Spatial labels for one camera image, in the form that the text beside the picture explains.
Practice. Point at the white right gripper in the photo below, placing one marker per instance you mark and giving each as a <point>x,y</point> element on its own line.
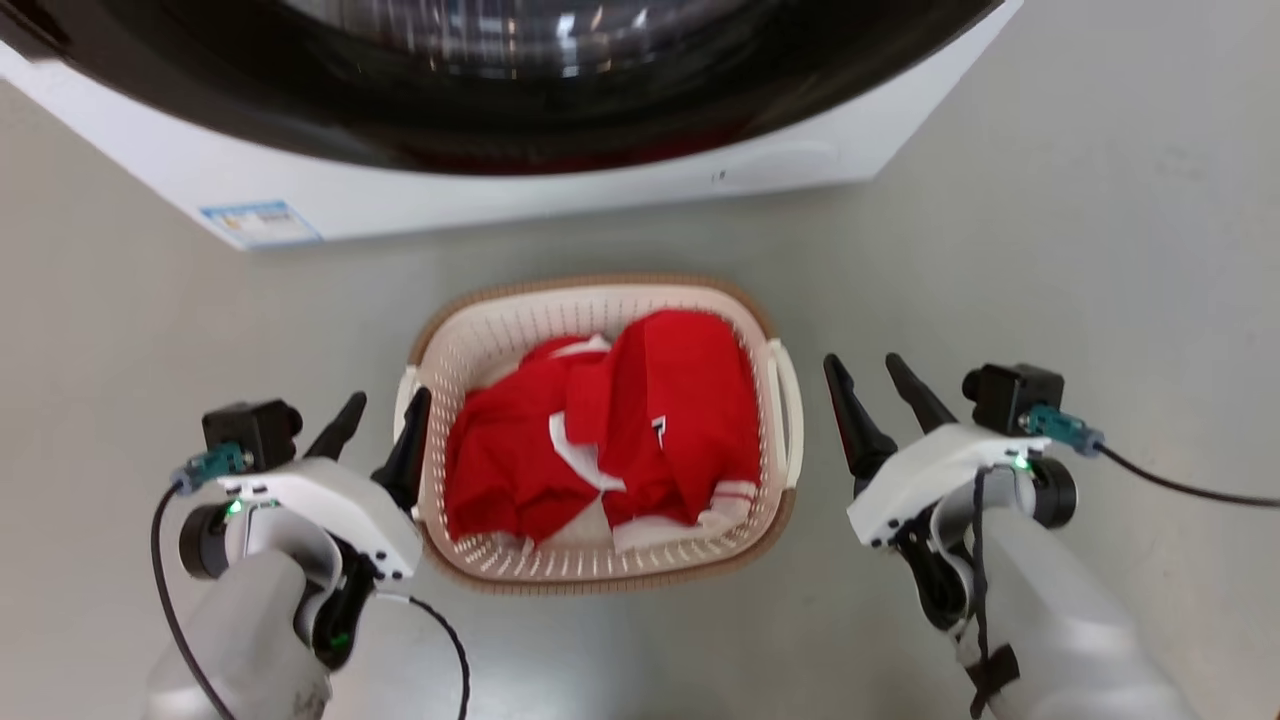
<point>930,475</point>

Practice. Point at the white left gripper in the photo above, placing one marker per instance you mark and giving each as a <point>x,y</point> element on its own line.
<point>330,500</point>

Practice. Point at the cream perforated laundry basket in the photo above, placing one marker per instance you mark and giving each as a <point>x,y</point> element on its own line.
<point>600,565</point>

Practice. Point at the red and white garment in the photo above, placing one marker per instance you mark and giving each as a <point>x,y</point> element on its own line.
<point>680,400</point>

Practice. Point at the blue energy label sticker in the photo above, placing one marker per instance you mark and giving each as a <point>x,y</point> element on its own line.
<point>260,224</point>

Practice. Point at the round white filter cover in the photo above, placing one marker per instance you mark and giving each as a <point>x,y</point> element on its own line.
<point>780,163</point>

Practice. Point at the white front-load washing machine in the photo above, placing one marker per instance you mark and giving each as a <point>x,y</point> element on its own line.
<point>560,195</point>

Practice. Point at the round black washer door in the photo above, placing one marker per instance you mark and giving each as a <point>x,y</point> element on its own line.
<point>300,110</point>

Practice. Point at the steel washer drum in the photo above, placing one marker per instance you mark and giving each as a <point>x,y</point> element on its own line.
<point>500,30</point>

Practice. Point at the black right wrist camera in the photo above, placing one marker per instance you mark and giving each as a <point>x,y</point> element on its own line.
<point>1010,395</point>

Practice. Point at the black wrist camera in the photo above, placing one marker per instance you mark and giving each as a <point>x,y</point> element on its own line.
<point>1010,395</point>
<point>250,430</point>

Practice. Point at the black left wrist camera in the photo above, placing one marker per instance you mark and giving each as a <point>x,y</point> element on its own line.
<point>250,430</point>

